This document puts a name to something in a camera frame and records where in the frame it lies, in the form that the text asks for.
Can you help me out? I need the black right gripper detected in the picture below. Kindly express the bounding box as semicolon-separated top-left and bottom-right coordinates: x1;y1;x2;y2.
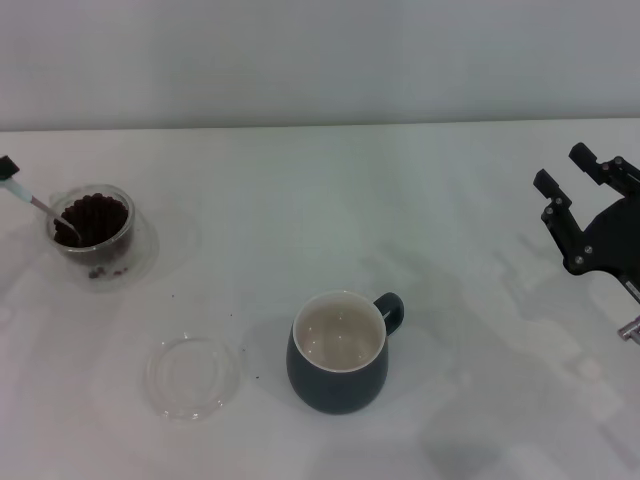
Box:
533;142;640;304

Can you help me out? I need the blue handled metal spoon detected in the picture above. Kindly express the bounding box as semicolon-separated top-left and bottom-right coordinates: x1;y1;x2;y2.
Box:
1;178;84;247

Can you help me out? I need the dark green ceramic mug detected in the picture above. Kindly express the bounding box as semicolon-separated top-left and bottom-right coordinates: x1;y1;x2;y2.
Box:
285;289;405;415

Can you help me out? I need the dark coffee beans pile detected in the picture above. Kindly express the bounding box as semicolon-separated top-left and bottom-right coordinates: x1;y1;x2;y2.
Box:
53;194;129;249

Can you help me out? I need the clear glass cup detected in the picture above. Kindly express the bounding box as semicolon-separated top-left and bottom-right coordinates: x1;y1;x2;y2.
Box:
46;183;137;264

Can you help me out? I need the clear glass saucer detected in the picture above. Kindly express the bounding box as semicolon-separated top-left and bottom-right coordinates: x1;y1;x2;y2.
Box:
47;197;161;294

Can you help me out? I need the clear round glass lid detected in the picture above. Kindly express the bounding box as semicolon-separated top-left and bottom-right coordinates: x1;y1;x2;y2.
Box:
144;335;242;424

